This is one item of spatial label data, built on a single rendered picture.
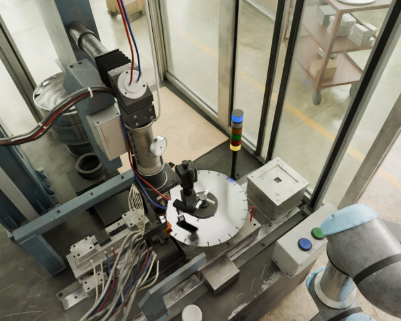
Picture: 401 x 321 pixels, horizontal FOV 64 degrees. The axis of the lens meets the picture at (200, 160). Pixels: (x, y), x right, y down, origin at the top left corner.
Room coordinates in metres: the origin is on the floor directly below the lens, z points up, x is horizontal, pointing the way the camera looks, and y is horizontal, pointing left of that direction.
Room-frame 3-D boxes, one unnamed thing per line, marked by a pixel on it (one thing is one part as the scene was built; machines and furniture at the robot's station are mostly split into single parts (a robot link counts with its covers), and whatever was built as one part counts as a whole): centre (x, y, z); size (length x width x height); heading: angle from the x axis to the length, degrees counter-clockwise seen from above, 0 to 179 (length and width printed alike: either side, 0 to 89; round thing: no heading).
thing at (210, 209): (0.64, 0.00, 0.96); 0.11 x 0.11 x 0.03
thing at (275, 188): (0.78, -0.31, 0.82); 0.18 x 0.18 x 0.15; 33
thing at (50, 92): (1.19, 0.57, 0.93); 0.31 x 0.31 x 0.36
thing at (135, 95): (0.67, 0.21, 1.45); 0.35 x 0.07 x 0.28; 33
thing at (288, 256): (0.54, -0.40, 0.82); 0.28 x 0.11 x 0.15; 123
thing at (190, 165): (0.58, 0.04, 1.17); 0.06 x 0.05 x 0.20; 114
